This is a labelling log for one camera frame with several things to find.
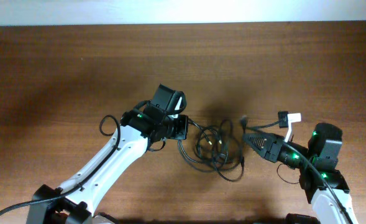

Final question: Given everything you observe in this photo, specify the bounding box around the short black cable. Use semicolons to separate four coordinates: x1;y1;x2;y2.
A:
239;114;285;134

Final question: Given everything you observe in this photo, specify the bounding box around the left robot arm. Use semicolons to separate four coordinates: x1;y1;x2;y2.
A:
27;85;188;223

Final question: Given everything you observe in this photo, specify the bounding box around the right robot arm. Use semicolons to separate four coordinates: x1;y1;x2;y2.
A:
242;123;358;223

